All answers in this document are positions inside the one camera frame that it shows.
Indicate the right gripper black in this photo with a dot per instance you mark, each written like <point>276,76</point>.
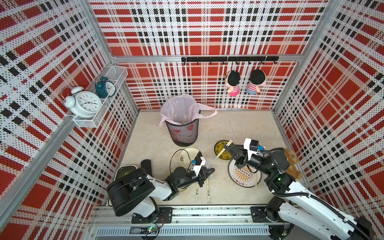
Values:
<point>243,156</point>

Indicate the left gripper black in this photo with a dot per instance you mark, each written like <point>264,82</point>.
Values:
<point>199,174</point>

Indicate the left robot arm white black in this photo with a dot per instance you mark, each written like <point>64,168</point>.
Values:
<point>135,193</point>

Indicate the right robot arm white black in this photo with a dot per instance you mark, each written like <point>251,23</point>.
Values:
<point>292,202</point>

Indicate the wrapped chopsticks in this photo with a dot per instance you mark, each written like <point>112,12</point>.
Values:
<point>208,192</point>
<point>197,193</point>

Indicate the yellow patterned plate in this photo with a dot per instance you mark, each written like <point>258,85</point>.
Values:
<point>222,148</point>

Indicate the cream plate with black mark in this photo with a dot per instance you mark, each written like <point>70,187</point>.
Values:
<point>187,155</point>

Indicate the white plate orange sunburst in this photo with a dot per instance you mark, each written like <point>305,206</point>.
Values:
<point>244,177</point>

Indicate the black mesh trash bin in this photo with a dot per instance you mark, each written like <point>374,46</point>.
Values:
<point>183,131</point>

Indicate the brown teddy bear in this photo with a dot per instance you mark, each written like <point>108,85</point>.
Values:
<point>293,160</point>

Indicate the pink plastic bin liner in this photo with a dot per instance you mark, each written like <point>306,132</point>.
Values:
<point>184,109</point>

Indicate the doll with pink shirt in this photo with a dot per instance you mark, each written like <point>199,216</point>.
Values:
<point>232,83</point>

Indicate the doll with striped blue shirt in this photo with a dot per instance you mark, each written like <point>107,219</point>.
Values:
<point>257,79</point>

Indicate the green circuit board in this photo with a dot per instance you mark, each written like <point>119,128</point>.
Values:
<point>143,230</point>

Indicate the teal alarm clock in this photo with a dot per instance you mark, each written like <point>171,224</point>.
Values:
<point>105,88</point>

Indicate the white alarm clock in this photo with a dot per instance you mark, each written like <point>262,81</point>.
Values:
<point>82,103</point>

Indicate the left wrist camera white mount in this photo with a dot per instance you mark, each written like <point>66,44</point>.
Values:
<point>198,164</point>

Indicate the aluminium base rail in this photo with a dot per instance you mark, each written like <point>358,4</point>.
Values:
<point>197,222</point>

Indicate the black wall hook rail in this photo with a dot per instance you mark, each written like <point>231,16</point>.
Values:
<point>261,59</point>

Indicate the white wire wall shelf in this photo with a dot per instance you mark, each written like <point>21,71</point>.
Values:
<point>117,75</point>

